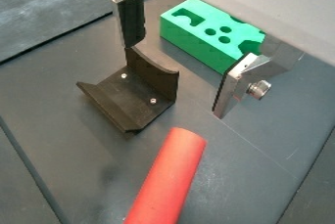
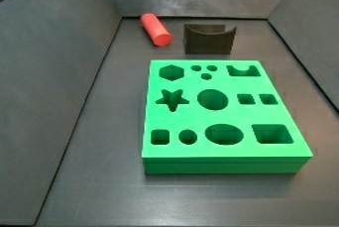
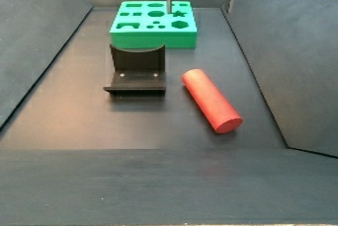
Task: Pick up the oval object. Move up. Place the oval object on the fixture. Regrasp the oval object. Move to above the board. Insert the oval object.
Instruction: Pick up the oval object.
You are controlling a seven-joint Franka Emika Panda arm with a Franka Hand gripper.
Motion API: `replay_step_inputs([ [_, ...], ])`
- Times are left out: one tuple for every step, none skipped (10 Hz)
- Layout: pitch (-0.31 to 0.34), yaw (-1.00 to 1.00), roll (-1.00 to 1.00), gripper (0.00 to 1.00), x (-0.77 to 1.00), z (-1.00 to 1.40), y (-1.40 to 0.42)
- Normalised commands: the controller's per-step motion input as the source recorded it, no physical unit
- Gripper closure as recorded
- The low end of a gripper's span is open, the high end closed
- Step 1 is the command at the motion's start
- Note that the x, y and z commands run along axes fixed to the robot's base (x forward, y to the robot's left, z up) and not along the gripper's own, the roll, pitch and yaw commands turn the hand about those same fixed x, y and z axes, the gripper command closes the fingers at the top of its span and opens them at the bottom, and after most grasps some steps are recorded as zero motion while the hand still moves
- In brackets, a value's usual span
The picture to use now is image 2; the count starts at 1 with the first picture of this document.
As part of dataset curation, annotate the red oval cylinder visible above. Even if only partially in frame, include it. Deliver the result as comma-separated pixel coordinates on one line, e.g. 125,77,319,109
141,13,173,47

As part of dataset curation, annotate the green shape sorter board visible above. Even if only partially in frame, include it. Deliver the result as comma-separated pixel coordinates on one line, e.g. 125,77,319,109
142,59,313,174

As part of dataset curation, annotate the black curved fixture block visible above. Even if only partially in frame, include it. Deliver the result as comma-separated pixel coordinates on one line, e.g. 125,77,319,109
185,24,238,55

